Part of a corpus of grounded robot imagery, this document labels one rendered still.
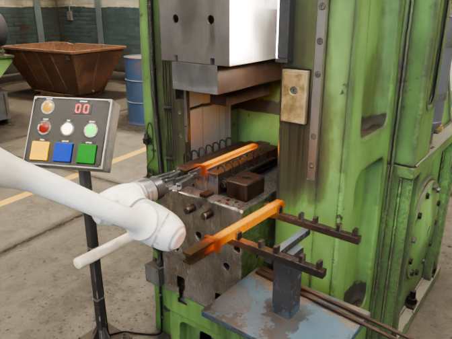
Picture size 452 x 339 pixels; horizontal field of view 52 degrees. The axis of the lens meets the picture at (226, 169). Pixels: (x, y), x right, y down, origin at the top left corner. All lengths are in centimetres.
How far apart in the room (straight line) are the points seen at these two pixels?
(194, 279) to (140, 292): 101
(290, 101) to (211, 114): 52
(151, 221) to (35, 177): 31
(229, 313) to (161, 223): 35
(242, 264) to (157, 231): 46
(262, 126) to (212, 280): 72
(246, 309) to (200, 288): 41
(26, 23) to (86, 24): 120
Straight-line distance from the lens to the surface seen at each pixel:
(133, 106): 636
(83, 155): 186
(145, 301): 270
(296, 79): 151
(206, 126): 194
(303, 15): 151
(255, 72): 172
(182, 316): 198
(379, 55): 180
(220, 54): 151
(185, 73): 162
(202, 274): 176
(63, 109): 196
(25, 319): 275
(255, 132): 207
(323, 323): 140
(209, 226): 164
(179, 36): 162
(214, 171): 165
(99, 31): 1051
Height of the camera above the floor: 156
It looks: 20 degrees down
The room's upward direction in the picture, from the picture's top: straight up
